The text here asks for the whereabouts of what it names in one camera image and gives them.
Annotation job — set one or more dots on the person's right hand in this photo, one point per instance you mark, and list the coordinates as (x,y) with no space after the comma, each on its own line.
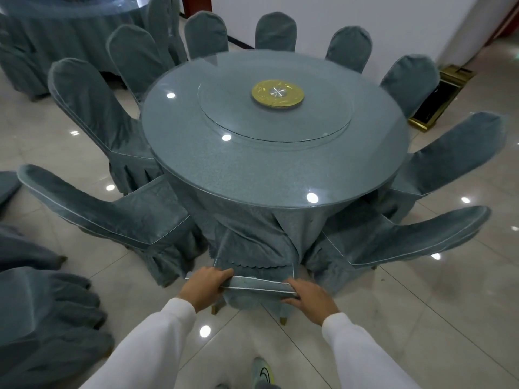
(314,303)

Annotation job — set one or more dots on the person's left hand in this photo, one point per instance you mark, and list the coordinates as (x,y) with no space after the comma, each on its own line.
(202,289)

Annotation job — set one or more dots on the teal covered chair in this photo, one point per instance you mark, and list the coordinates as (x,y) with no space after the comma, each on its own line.
(20,64)
(168,28)
(207,34)
(48,320)
(89,105)
(348,48)
(454,153)
(24,251)
(138,56)
(8,186)
(275,32)
(101,214)
(259,284)
(409,82)
(405,239)

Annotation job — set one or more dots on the person's right forearm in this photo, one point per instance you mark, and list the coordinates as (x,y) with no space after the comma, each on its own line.
(365,356)

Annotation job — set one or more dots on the person's left forearm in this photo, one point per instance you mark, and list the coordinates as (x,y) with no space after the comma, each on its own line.
(142,348)

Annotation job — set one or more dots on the person's right shoe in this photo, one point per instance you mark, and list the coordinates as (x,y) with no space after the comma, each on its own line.
(262,372)

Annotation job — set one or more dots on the teal tablecloth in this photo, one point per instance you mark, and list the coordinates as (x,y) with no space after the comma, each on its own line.
(259,226)

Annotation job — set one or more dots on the round teal table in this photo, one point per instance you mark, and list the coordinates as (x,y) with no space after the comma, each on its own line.
(182,157)
(61,36)

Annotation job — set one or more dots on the round glass turntable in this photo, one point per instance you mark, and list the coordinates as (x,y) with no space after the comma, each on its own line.
(227,113)

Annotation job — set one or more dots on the gold turntable hub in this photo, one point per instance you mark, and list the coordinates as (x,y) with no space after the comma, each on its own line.
(261,101)

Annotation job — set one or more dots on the red wooden door frame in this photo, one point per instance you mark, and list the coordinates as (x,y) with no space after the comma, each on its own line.
(507,24)
(196,5)

